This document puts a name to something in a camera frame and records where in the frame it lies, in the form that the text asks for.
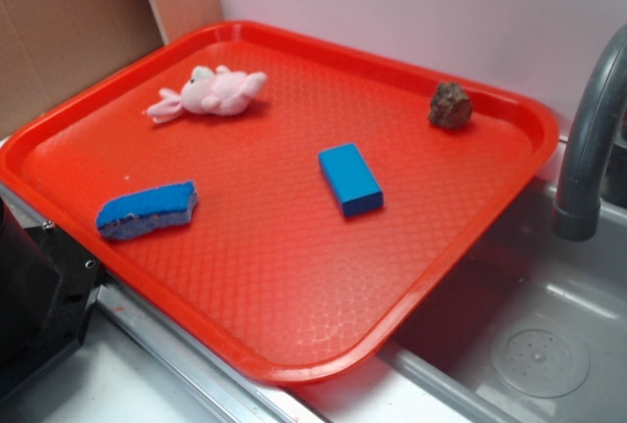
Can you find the pink plush toy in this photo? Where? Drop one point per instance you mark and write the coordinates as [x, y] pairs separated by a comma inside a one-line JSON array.
[[221, 92]]

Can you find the blue sponge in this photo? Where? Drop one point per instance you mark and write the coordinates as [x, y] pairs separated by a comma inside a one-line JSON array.
[[137, 214]]

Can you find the round sink drain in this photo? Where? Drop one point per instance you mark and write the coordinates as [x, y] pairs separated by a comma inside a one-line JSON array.
[[540, 363]]

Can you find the blue rectangular block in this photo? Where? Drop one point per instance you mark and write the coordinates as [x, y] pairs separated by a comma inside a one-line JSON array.
[[350, 179]]

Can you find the brown cardboard panel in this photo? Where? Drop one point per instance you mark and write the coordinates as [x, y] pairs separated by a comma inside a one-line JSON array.
[[53, 49]]

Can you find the brown rock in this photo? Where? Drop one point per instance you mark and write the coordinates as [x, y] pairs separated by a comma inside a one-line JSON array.
[[450, 106]]

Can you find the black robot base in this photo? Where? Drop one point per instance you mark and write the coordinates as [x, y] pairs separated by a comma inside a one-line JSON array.
[[48, 286]]

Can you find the grey faucet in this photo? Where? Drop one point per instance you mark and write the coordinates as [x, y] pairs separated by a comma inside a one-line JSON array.
[[593, 168]]

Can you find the red plastic tray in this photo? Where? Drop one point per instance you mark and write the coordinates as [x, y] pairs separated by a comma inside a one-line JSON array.
[[269, 273]]

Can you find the grey plastic sink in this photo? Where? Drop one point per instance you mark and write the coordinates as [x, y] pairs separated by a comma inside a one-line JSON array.
[[519, 273]]

